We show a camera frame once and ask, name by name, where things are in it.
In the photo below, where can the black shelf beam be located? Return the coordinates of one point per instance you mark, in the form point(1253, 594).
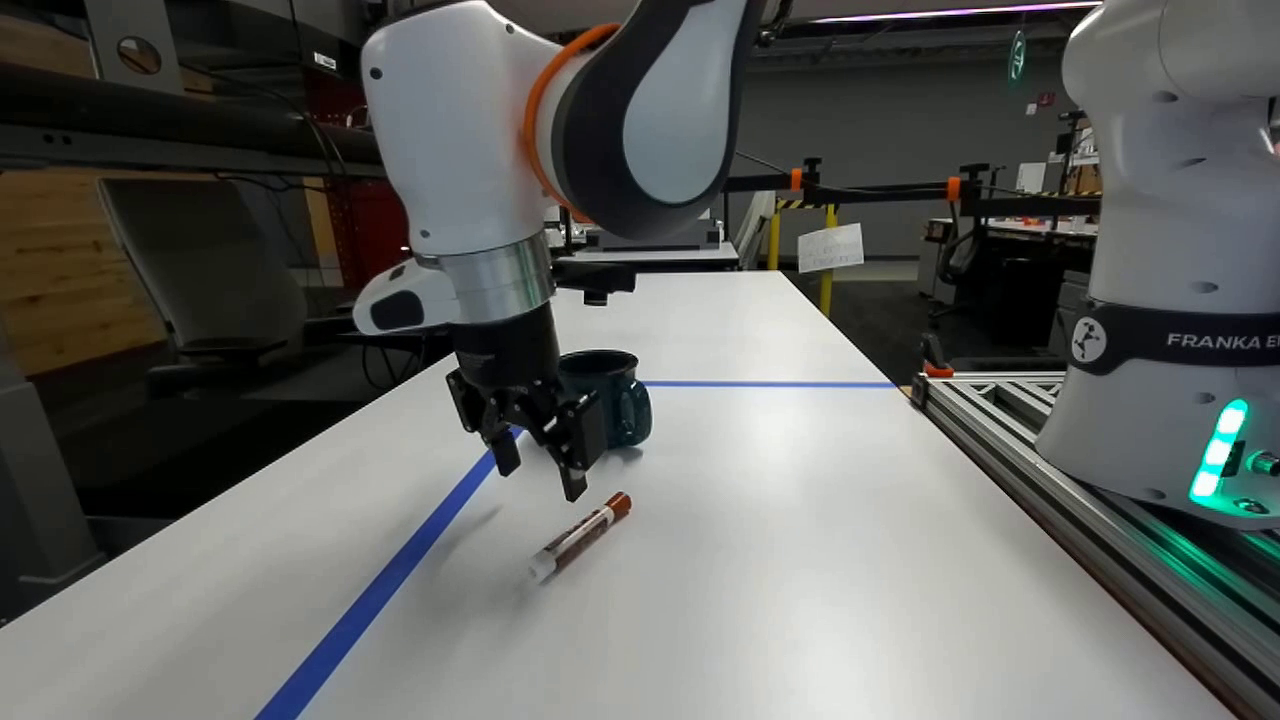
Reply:
point(200, 126)

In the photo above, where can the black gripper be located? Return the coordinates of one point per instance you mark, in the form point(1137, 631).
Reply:
point(515, 355)

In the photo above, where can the pink ceiling light strip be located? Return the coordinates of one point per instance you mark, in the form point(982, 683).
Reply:
point(960, 10)

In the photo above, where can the white paper sign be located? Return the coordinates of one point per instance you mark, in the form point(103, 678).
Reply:
point(831, 244)

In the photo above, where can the long blue tape line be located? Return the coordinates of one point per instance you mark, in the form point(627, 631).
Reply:
point(386, 587)

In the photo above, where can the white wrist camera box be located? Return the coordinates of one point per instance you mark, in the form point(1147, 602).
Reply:
point(400, 306)

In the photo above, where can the red sharpie marker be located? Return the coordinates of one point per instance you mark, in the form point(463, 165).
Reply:
point(583, 534)

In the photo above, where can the light wooden panel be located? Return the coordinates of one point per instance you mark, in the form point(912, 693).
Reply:
point(66, 281)

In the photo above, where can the yellow post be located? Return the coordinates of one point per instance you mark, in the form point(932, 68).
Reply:
point(772, 242)
point(825, 286)

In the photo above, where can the white background table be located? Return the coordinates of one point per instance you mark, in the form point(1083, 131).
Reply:
point(680, 253)

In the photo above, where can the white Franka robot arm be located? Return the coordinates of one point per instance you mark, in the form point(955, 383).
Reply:
point(453, 134)

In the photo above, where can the black machine frame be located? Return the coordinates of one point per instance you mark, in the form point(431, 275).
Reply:
point(1006, 281)

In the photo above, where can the red cabinet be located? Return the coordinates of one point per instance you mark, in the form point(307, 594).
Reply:
point(364, 234)

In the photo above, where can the dark teal mug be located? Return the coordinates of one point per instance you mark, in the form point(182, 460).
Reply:
point(621, 400)

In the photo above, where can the aluminium extrusion rail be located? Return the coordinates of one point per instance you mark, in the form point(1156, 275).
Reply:
point(1065, 464)

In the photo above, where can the black boom pole orange clamps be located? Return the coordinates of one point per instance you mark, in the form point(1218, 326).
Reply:
point(906, 184)

